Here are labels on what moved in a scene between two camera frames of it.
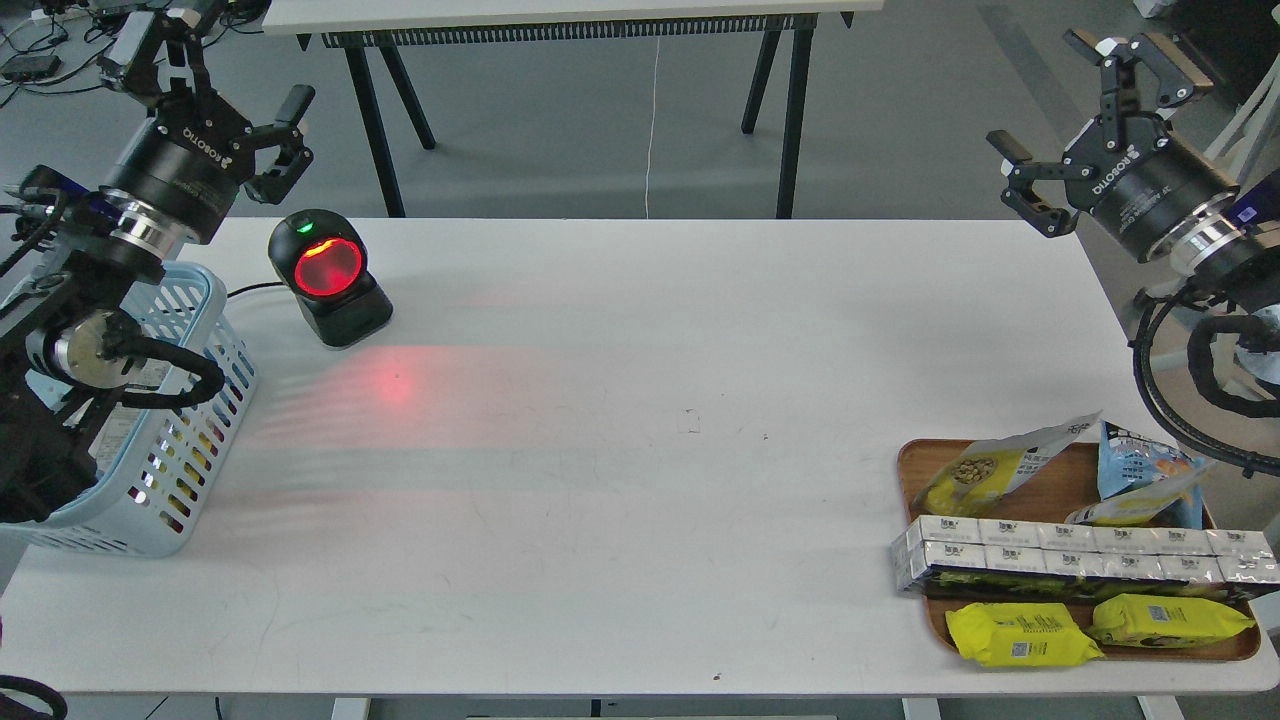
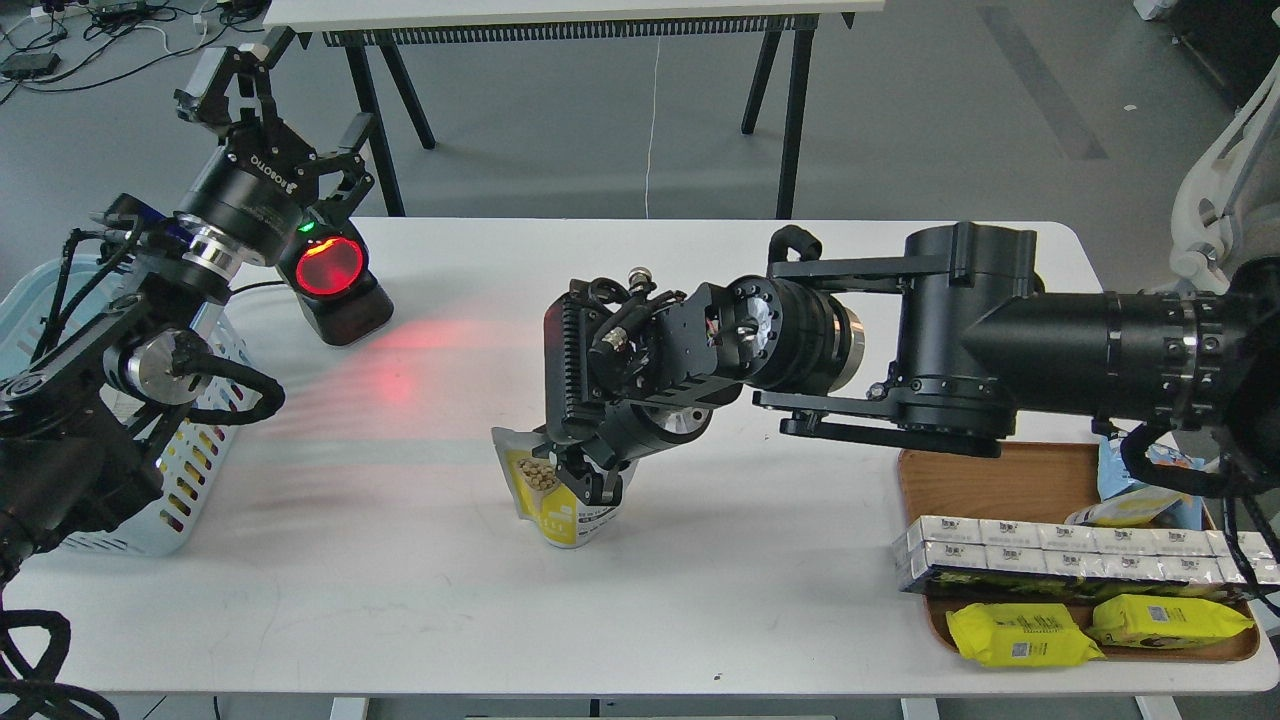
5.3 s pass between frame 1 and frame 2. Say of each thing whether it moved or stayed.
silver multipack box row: stayed
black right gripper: moved
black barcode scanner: stayed
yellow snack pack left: stayed
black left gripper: moved
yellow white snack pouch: moved
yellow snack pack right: stayed
